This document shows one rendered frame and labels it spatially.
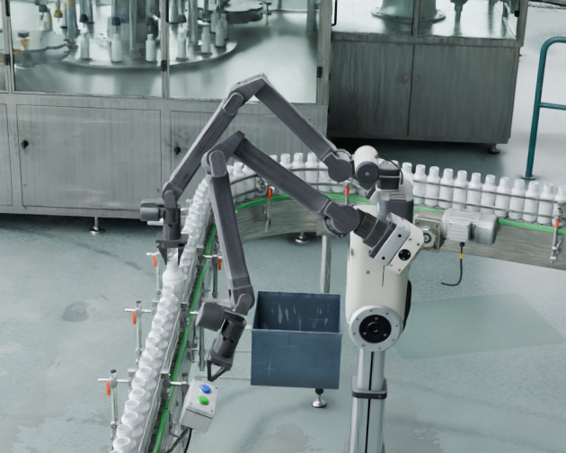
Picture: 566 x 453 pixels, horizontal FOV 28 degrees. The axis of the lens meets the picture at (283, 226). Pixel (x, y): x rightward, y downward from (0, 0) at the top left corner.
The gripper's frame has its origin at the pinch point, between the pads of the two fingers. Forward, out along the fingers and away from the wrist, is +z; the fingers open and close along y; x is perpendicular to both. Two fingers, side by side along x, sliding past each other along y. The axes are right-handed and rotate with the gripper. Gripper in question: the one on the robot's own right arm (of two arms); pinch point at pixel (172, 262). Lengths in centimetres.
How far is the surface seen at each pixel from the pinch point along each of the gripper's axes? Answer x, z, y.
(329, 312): -39, 35, -52
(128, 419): 85, 6, 0
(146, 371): 58, 8, 0
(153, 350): 45.9, 7.5, -0.4
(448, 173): -118, 8, -101
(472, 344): -184, 123, -129
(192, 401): 67, 11, -14
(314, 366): -9, 41, -48
